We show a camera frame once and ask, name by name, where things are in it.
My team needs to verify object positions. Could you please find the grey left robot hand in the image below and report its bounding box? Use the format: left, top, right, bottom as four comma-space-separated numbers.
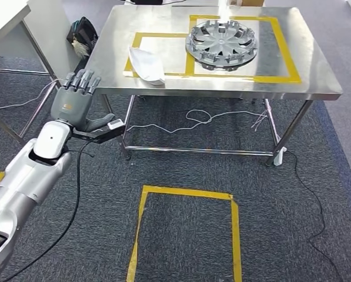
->
50, 69, 115, 133

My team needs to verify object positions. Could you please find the white plastic shell part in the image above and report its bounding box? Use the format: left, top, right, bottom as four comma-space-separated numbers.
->
128, 46, 166, 86

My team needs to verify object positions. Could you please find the stainless steel workbench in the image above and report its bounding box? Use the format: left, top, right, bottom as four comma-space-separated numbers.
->
85, 4, 343, 167

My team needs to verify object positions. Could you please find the beige fur pompom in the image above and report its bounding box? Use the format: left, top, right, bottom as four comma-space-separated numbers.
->
72, 39, 89, 59

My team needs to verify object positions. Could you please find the black bag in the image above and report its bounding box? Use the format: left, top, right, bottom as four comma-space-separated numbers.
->
66, 16, 99, 59

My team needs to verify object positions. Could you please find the white desk with metal legs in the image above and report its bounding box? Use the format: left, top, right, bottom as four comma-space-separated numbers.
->
0, 0, 61, 147

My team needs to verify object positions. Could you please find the yellow floor tape square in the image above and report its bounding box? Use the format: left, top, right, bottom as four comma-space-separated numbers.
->
125, 184, 243, 282

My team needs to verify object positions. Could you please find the grey plastic hubcap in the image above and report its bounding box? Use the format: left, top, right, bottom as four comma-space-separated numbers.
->
186, 19, 259, 72

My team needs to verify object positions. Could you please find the yellow tape table marking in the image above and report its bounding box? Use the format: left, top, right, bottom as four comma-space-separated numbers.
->
123, 15, 302, 85

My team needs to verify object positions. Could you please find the white power strip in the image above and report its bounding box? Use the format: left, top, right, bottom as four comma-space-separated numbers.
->
273, 146, 288, 167

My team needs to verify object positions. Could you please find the thin white floor cable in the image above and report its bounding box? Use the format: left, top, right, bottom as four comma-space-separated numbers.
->
0, 79, 61, 111

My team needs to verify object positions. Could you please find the white cable under workbench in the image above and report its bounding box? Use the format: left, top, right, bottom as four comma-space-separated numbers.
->
127, 109, 263, 135

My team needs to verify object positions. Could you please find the white cable bundle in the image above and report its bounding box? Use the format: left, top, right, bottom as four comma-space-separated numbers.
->
251, 110, 269, 131

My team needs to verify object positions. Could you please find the black floor cable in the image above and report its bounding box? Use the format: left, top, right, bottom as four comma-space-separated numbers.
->
285, 149, 345, 282

